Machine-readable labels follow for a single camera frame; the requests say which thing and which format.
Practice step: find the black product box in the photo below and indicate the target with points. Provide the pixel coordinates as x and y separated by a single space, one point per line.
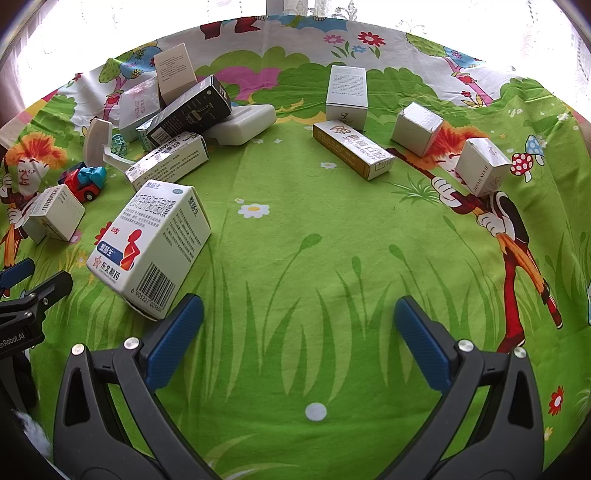
189 110

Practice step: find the silver box with pink print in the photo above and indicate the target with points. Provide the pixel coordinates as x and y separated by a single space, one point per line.
138 101

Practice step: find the small white barcode box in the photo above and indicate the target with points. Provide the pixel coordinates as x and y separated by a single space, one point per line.
55 212

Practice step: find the small teal patterned ball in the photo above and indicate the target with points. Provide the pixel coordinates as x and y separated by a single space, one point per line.
119 145

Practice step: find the red and blue toy car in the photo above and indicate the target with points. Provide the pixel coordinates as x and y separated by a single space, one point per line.
85 184

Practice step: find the long white text medicine box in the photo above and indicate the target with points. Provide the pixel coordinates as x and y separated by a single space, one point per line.
166 159

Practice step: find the large white red-figure medicine box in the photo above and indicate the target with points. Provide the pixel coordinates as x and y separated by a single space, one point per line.
147 240

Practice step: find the white plastic case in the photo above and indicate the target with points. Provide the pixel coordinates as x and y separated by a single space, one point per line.
244 122

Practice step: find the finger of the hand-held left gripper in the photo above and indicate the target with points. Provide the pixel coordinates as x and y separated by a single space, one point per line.
51 288
18 272

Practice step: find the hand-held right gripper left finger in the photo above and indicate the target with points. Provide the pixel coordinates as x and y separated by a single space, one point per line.
178 341

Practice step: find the gold and white long box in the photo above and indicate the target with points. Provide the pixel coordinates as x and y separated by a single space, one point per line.
355 147

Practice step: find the small white printed box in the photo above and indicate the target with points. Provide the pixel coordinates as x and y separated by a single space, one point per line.
482 166

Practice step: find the tall white text box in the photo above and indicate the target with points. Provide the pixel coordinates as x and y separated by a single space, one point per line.
346 92

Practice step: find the beige carton box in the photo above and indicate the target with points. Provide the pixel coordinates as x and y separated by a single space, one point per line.
173 69

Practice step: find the green printed cartoon blanket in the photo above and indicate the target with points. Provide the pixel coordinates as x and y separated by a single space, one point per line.
295 277

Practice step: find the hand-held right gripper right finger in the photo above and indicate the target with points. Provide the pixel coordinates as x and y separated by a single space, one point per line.
425 341

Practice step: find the white hinged plastic holder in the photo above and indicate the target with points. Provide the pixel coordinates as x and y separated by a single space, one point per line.
98 138

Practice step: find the plain white cube box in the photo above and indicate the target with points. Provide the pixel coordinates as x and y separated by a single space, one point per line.
415 127

